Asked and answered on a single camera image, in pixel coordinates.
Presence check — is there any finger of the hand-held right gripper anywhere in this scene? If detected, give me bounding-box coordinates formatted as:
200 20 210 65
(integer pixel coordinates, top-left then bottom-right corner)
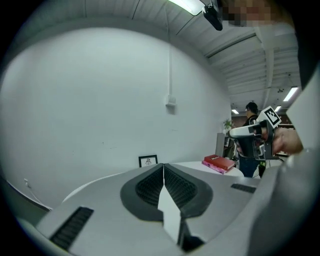
229 126 255 158

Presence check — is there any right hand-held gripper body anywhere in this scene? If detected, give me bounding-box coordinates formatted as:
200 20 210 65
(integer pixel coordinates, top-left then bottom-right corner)
252 106 282 161

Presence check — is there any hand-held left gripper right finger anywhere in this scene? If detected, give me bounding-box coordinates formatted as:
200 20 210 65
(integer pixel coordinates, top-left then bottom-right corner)
163 163 261 245

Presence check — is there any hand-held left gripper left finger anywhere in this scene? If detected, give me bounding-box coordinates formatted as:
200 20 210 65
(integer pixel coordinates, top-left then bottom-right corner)
36 163 180 256

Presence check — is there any person's right hand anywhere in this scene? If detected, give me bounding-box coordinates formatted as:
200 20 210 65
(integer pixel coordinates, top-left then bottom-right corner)
272 126 305 155

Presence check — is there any pink book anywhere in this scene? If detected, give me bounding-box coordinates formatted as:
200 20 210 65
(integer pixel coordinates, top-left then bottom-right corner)
201 160 236 175

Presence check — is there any person's black top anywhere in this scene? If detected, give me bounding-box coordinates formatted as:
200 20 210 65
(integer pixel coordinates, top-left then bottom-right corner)
293 0 320 91

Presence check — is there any person's head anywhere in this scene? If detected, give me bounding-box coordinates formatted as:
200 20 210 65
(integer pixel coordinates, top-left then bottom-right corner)
221 0 296 27

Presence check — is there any white power cable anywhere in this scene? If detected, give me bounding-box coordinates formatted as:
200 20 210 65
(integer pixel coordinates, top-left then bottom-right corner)
28 186 54 210

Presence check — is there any black picture frame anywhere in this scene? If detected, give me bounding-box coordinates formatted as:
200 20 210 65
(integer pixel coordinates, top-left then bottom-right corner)
138 154 159 168

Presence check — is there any white wall junction box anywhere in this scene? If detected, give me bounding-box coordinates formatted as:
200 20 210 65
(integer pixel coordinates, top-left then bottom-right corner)
164 94 177 109

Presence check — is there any white wall conduit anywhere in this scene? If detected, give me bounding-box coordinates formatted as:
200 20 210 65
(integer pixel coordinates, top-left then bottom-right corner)
166 31 174 97

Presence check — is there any black head camera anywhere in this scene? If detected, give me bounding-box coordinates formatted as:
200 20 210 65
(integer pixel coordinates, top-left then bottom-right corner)
201 0 224 32

